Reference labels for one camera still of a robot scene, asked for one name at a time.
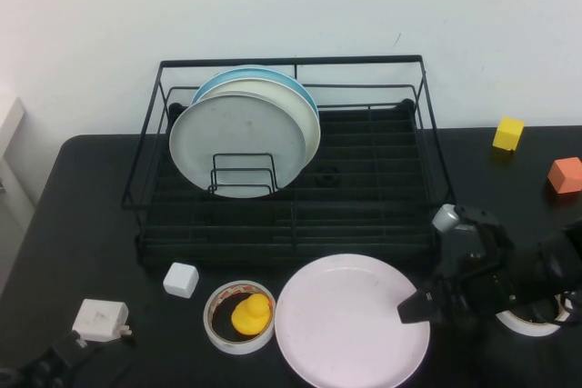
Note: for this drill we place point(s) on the orange cube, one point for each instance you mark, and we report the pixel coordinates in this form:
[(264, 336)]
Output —
[(564, 176)]

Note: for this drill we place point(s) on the yellow cube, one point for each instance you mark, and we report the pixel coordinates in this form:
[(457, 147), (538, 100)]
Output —
[(505, 134)]

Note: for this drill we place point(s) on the white cabinet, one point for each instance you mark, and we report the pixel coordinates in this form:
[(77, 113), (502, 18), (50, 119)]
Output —
[(11, 133)]

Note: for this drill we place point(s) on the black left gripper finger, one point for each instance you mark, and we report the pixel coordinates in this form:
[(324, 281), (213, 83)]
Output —
[(70, 348)]

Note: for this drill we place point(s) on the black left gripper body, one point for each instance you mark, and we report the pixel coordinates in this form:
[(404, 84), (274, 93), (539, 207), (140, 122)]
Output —
[(32, 372)]

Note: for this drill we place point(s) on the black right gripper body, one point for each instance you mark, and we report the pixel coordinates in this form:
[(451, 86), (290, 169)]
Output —
[(482, 279)]

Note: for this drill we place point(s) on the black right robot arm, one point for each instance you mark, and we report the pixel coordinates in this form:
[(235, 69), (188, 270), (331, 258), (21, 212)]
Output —
[(550, 265)]

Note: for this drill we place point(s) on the white tape roll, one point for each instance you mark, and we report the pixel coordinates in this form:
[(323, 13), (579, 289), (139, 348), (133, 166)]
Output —
[(527, 329), (238, 347)]

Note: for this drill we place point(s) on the grey plate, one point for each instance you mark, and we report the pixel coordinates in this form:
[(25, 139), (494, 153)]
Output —
[(227, 133)]

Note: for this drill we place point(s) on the yellow rubber duck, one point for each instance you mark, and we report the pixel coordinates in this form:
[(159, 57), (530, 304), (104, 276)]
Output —
[(249, 319)]

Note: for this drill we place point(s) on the pink plate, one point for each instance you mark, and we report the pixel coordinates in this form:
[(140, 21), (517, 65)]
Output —
[(341, 324)]

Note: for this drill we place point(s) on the white cube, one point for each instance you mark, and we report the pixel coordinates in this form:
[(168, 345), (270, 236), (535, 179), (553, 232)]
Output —
[(179, 280)]

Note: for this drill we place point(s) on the cream plate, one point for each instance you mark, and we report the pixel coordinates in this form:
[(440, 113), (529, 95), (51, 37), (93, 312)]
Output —
[(310, 130)]

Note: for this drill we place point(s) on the white power adapter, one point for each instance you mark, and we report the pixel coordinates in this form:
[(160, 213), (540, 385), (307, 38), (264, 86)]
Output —
[(97, 320)]

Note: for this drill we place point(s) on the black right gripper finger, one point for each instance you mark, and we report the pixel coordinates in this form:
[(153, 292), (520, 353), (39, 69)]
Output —
[(418, 306)]

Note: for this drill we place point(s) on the blue plate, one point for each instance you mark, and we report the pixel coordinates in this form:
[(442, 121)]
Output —
[(236, 73)]

